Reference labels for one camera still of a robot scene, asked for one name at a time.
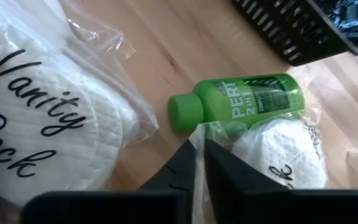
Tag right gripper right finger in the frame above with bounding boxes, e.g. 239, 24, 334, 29
204, 139, 291, 224

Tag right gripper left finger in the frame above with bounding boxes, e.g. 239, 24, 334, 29
138, 140, 198, 224

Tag white cotton pads bag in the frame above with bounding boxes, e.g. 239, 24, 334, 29
0, 0, 160, 208
188, 105, 332, 224

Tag green Pert shampoo bottle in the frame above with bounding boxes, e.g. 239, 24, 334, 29
167, 73, 306, 134

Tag black plastic slotted basket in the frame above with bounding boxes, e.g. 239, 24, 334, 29
231, 0, 358, 67

